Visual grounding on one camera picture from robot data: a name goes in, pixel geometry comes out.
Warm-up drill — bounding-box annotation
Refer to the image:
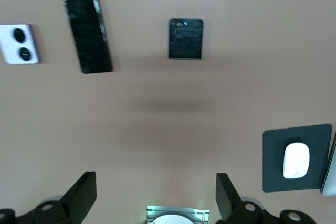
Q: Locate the black flip phone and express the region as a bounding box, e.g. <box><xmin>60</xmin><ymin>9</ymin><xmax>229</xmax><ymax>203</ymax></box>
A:
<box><xmin>167</xmin><ymin>18</ymin><xmax>204</xmax><ymax>61</ymax></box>

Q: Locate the white computer mouse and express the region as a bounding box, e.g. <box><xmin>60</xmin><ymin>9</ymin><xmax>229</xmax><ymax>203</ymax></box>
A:
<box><xmin>282</xmin><ymin>143</ymin><xmax>311</xmax><ymax>179</ymax></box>

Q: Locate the black mouse pad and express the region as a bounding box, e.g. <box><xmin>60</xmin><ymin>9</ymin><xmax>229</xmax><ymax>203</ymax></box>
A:
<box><xmin>262</xmin><ymin>123</ymin><xmax>333</xmax><ymax>194</ymax></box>

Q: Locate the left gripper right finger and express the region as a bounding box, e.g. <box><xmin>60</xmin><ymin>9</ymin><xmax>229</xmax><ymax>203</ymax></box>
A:
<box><xmin>215</xmin><ymin>172</ymin><xmax>266</xmax><ymax>224</ymax></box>

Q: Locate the silver closed laptop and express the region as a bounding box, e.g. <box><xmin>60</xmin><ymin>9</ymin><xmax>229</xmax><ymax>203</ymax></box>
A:
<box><xmin>320</xmin><ymin>131</ymin><xmax>336</xmax><ymax>197</ymax></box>

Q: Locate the long black slab phone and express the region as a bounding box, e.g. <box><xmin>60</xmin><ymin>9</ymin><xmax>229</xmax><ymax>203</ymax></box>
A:
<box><xmin>64</xmin><ymin>0</ymin><xmax>113</xmax><ymax>75</ymax></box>

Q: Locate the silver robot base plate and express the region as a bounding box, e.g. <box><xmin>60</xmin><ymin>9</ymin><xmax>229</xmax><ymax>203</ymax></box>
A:
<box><xmin>145</xmin><ymin>205</ymin><xmax>211</xmax><ymax>224</ymax></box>

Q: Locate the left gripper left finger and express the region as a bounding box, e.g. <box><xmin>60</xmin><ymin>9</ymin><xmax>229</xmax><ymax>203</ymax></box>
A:
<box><xmin>31</xmin><ymin>170</ymin><xmax>98</xmax><ymax>224</ymax></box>

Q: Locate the purple flip phone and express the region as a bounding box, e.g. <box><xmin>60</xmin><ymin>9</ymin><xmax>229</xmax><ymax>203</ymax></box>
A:
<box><xmin>0</xmin><ymin>23</ymin><xmax>42</xmax><ymax>65</ymax></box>

